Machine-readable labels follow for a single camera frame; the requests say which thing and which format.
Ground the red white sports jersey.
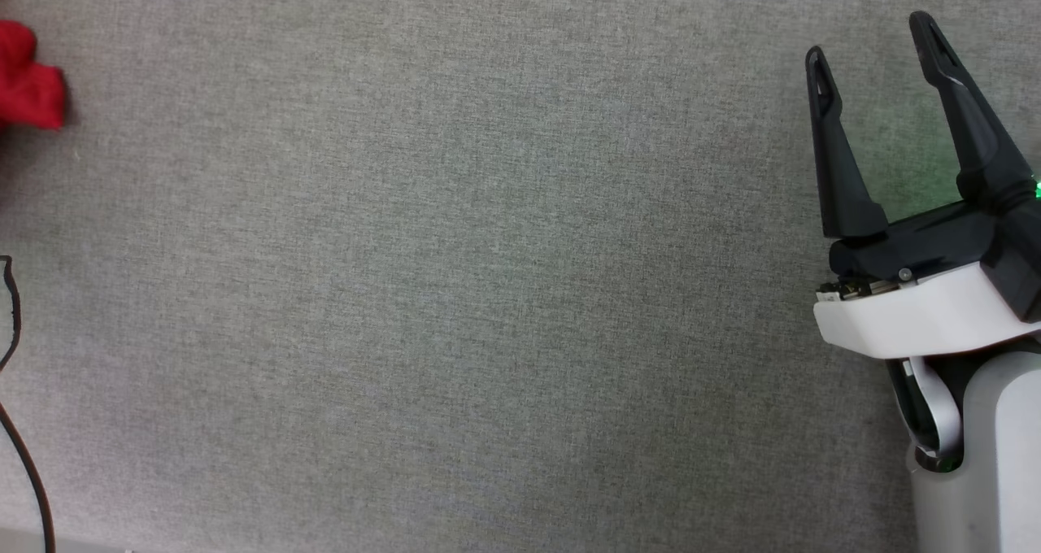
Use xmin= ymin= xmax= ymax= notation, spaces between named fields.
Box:
xmin=0 ymin=20 xmax=68 ymax=132

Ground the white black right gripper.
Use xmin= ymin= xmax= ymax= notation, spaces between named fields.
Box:
xmin=804 ymin=11 xmax=1041 ymax=361

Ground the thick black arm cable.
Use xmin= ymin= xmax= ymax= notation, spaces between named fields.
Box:
xmin=0 ymin=255 xmax=57 ymax=553

